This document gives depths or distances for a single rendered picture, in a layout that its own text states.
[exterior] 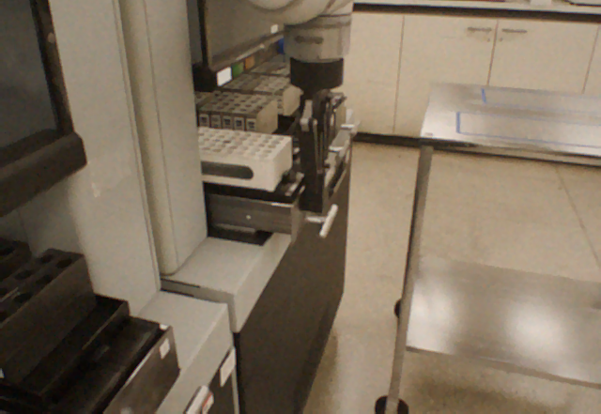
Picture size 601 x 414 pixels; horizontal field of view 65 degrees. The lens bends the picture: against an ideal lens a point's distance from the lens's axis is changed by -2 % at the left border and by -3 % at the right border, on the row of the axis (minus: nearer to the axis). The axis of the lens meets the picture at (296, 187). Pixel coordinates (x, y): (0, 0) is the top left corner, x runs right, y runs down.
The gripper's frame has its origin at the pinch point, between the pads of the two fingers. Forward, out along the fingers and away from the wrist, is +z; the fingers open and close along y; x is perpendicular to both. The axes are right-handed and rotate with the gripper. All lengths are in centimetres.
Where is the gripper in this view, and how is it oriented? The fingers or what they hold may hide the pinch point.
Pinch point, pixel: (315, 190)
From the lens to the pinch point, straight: 74.4
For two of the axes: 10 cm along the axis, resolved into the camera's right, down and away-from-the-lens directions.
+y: -2.9, 4.2, -8.6
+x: 9.6, 1.3, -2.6
